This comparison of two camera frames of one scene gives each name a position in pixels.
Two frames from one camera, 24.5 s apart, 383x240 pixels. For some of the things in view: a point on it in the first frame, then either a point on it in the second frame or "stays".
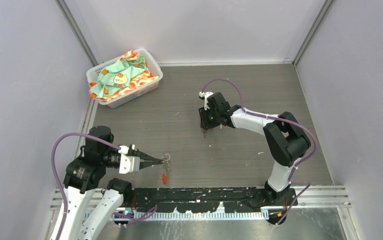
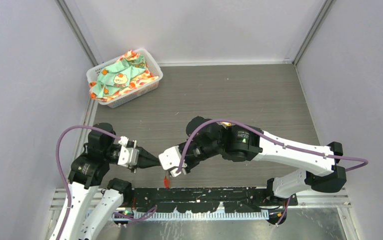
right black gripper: [205, 123] → [189, 165]
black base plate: [207, 200] stays
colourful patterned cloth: [130, 71] stays
